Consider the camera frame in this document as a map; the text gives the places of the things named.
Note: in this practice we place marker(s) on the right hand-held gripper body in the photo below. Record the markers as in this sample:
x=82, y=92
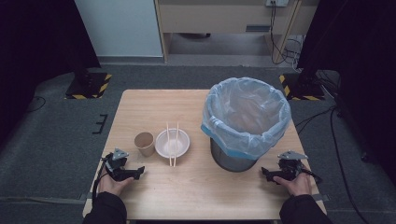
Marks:
x=291, y=168

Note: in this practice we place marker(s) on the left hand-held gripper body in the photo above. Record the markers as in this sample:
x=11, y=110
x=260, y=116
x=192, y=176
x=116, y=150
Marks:
x=116, y=166

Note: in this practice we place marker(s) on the brown paper cup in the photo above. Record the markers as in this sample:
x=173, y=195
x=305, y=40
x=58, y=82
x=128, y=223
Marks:
x=144, y=143

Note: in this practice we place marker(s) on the wooden chopstick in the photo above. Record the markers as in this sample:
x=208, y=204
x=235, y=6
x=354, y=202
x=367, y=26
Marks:
x=169, y=146
x=176, y=146

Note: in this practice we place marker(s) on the grey metal trash bin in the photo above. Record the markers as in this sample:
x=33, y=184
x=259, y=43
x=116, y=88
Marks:
x=229, y=161

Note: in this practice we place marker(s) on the translucent blue bin bag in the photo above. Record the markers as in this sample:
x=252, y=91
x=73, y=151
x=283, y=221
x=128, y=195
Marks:
x=246, y=137

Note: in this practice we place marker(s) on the white disposable bowl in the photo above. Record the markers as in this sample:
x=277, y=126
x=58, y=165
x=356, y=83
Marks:
x=183, y=143

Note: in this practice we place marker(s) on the person's right hand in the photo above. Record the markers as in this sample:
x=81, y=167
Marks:
x=299, y=186

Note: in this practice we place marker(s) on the person's left hand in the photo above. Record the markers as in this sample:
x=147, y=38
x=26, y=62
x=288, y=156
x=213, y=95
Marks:
x=110, y=186

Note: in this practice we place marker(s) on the grey tape strip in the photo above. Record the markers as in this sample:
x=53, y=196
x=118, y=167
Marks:
x=84, y=196
x=322, y=197

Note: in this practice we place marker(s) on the black stand base yellow stripes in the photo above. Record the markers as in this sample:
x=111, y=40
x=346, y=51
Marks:
x=90, y=88
x=300, y=90

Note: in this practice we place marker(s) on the white panel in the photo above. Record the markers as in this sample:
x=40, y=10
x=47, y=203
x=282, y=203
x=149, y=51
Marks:
x=118, y=28

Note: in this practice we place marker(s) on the black curtain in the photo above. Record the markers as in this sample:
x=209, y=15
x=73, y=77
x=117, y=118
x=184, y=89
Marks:
x=31, y=46
x=358, y=46

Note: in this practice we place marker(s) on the beige wooden desk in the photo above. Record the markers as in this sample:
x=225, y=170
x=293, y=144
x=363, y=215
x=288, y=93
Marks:
x=218, y=18

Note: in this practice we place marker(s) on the white power strip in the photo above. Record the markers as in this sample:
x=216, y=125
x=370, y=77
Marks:
x=278, y=2

